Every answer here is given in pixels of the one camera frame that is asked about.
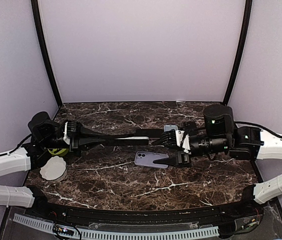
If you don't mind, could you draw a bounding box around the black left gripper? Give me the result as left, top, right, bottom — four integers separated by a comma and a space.
41, 120, 106, 158

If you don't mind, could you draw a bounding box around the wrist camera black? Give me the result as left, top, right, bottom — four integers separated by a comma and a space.
160, 130, 191, 154
62, 121, 83, 145

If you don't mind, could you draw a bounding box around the small circuit board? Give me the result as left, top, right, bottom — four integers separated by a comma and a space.
52, 224, 74, 237

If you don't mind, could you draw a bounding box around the black right frame post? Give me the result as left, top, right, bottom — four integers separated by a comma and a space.
222, 0, 253, 106

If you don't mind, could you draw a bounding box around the white silicone phone case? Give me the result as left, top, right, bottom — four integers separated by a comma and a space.
134, 151, 169, 169

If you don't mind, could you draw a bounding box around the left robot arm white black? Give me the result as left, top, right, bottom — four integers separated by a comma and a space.
0, 111, 133, 218

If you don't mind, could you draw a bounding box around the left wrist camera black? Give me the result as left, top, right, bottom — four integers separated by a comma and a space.
62, 121, 83, 145

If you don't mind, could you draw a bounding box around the green bowl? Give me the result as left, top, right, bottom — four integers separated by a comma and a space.
48, 148, 69, 157

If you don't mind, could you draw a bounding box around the white fluted bowl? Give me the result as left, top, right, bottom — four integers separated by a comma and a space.
39, 156, 67, 183

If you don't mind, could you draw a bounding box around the white slotted cable duct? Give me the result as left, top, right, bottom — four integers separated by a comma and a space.
13, 213, 220, 240

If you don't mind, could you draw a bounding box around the black table edge rail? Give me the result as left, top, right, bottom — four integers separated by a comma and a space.
5, 192, 281, 228

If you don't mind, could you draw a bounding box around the black frame post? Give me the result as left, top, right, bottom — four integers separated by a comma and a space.
222, 0, 253, 106
30, 0, 63, 107

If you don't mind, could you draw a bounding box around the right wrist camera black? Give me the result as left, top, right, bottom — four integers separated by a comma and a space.
160, 130, 191, 154

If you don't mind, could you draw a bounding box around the black left frame post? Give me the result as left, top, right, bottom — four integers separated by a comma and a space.
30, 0, 63, 107

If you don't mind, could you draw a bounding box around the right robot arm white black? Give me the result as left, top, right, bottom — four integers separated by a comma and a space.
152, 104, 282, 217

